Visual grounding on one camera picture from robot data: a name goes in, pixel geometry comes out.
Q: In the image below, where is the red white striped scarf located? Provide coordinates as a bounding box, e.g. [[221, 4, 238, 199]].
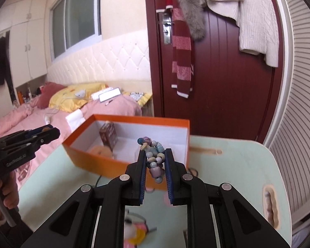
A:
[[156, 0, 194, 99]]

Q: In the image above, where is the colourful bead bracelet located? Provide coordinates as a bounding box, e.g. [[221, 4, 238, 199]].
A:
[[137, 135, 167, 184]]

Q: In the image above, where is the black hanging garment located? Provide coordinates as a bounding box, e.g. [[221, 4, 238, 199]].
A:
[[0, 31, 17, 103]]

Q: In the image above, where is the window with grey frame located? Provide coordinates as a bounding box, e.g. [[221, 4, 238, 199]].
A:
[[50, 0, 102, 61]]

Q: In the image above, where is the person's left hand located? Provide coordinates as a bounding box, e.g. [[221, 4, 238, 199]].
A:
[[0, 171, 19, 222]]

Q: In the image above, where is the white dog figurine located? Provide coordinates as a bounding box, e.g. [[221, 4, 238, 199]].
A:
[[124, 209, 157, 248]]

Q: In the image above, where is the tablet with white case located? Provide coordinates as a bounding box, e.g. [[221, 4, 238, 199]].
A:
[[91, 87, 121, 103]]

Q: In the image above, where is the silver door handle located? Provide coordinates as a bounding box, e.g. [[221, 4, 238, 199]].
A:
[[162, 12, 172, 45]]

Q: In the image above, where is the grey fur trim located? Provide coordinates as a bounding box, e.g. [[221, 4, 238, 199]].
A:
[[178, 0, 205, 42]]

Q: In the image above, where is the dark red pillow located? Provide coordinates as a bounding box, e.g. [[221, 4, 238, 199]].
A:
[[36, 82, 66, 109]]

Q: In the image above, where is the white wall cabinet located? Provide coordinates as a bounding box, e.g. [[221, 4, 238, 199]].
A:
[[0, 0, 47, 87]]

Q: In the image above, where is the yellow cartoon pillow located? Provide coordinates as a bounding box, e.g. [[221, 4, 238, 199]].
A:
[[49, 82, 108, 113]]

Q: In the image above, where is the orange cardboard box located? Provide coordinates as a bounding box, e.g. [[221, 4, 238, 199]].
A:
[[63, 114, 190, 178]]

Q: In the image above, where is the pink duvet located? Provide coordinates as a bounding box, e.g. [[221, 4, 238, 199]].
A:
[[0, 95, 142, 188]]

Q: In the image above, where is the dark red door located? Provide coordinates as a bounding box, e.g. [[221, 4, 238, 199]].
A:
[[145, 0, 283, 143]]

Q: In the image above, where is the small brown carton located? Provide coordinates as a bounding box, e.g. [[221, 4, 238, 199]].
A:
[[99, 121, 118, 151]]

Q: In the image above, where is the white knit sweater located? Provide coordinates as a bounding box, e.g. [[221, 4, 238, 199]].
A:
[[200, 0, 279, 68]]

